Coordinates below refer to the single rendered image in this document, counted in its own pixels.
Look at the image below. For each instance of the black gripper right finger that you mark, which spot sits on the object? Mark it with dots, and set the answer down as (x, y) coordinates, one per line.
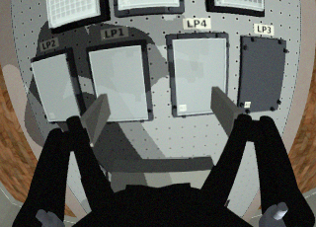
(283, 204)

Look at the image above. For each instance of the dark grey square plate with corner posts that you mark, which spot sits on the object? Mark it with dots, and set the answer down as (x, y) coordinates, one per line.
(261, 74)

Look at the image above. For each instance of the grey base plate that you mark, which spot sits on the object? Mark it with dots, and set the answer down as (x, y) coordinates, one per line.
(166, 137)

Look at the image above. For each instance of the grey button panel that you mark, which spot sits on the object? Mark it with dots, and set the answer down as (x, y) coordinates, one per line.
(158, 173)

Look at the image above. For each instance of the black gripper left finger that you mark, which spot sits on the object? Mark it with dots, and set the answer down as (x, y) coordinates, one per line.
(45, 204)

